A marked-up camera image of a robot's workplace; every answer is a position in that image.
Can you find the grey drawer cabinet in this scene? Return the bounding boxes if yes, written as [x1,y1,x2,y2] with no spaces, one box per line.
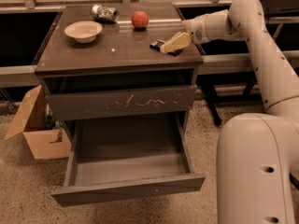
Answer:
[33,1,206,147]

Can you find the open grey middle drawer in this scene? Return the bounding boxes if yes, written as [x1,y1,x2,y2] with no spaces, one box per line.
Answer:
[52,113,205,206]

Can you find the white bowl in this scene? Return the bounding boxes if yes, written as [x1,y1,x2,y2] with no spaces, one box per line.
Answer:
[64,21,102,43]

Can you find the scratched grey upper drawer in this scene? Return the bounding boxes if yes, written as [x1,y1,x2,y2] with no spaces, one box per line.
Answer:
[46,85,196,120]

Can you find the bottles in cardboard box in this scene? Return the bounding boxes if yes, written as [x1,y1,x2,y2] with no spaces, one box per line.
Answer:
[45,104,63,130]

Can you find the red apple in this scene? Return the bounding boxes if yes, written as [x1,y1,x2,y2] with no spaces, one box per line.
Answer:
[131,11,149,29]

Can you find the cardboard box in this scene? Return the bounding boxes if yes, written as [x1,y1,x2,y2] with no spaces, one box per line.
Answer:
[5,85,71,160]

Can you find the black side table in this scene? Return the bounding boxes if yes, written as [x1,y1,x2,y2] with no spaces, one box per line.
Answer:
[197,0,299,126]

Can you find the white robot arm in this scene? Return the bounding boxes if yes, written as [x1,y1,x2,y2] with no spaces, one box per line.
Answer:
[162,0,299,224]

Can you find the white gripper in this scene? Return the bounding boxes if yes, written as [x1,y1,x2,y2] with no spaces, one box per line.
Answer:
[160,15,209,53]

